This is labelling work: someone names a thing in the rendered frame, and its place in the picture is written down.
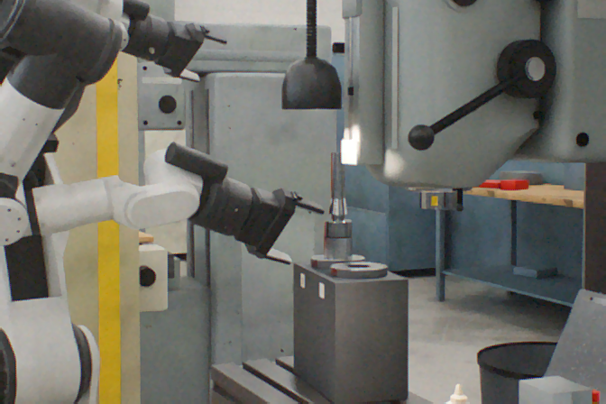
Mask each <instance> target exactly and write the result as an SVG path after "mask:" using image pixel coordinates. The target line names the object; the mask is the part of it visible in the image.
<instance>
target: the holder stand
mask: <svg viewBox="0 0 606 404"><path fill-rule="evenodd" d="M293 337H294V372H296V373H297V374H298V375H299V376H300V378H303V379H304V380H305V381H306V382H308V383H309V384H310V385H311V386H312V387H314V388H315V389H317V390H318V392H320V393H321V394H322V395H323V396H324V397H326V398H327V399H328V400H329V401H332V402H333V403H334V404H357V403H368V402H379V401H389V400H400V399H408V398H409V315H408V279H406V278H403V277H400V276H399V275H396V274H393V273H390V271H388V266H387V265H385V264H380V263H372V262H365V258H364V256H361V255H356V254H353V258H352V259H349V260H328V259H325V258H324V254H319V255H313V256H311V258H310V262H295V263H294V264H293Z"/></svg>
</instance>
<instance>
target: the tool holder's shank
mask: <svg viewBox="0 0 606 404"><path fill-rule="evenodd" d="M328 214H329V215H331V220H335V221H341V220H344V215H347V212H346V204H345V198H344V164H342V153H341V152H330V203H329V209H328Z"/></svg>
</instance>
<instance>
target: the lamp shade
mask: <svg viewBox="0 0 606 404"><path fill-rule="evenodd" d="M281 109H342V86H341V82H340V79H339V77H338V74H337V70H336V67H335V66H334V65H331V64H330V63H329V62H327V61H326V60H322V59H320V58H316V57H308V58H304V59H303V60H297V61H296V62H294V63H293V64H292V65H290V66H289V67H288V70H287V73H286V76H284V79H283V82H282V86H281Z"/></svg>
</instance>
